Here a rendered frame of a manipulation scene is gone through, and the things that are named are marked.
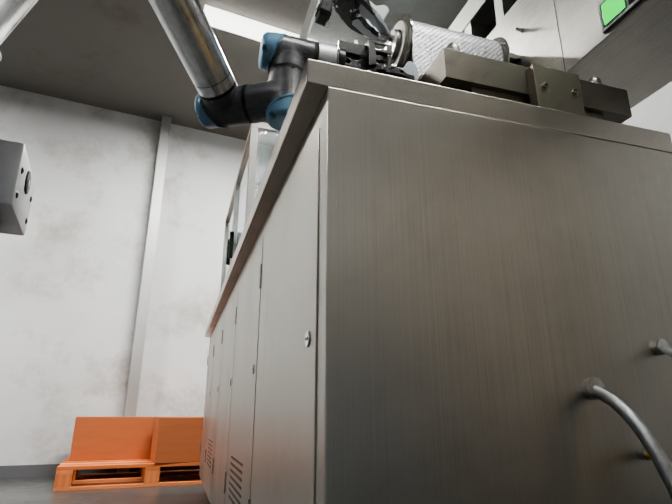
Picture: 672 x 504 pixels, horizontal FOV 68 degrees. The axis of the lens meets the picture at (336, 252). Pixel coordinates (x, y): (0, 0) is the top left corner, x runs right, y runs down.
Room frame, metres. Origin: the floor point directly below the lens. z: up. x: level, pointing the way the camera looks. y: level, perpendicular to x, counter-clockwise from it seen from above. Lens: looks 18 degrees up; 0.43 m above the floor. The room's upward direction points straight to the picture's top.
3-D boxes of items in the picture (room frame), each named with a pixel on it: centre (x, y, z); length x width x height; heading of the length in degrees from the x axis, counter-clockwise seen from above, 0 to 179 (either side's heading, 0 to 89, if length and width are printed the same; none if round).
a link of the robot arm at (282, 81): (0.83, 0.11, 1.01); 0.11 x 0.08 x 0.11; 75
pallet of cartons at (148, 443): (3.65, 1.26, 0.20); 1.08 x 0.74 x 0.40; 115
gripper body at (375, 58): (0.88, -0.05, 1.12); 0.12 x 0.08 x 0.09; 107
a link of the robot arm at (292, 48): (0.83, 0.10, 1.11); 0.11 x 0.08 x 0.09; 107
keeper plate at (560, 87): (0.76, -0.39, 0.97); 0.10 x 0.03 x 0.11; 107
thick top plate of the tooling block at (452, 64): (0.84, -0.35, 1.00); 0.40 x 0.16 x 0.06; 107
